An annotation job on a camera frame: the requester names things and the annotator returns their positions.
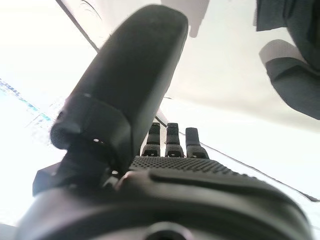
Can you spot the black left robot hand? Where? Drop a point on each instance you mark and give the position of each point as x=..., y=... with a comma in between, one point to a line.
x=140, y=75

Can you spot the black garment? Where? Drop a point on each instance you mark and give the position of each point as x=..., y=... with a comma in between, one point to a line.
x=300, y=82

